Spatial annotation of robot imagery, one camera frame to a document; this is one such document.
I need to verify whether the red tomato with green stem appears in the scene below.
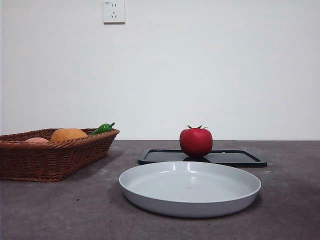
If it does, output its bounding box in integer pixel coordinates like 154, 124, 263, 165
179, 124, 214, 158

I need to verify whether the green chili pepper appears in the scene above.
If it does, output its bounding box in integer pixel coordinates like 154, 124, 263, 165
87, 122, 116, 137

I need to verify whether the pale grey round plate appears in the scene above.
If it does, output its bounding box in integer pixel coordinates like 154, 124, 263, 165
118, 160, 262, 218

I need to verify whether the black rectangular tray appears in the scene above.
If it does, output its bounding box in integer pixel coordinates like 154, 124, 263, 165
137, 148, 268, 168

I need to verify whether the orange round fruit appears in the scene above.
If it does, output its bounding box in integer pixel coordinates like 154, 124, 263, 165
50, 128, 89, 143

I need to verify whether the brown wicker basket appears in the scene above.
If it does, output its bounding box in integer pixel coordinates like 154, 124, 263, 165
0, 127, 120, 183

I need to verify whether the pink round fruit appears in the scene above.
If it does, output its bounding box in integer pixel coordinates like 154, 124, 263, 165
24, 137, 50, 144

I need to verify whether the white wall power socket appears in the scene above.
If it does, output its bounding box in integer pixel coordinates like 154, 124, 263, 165
103, 0, 126, 25

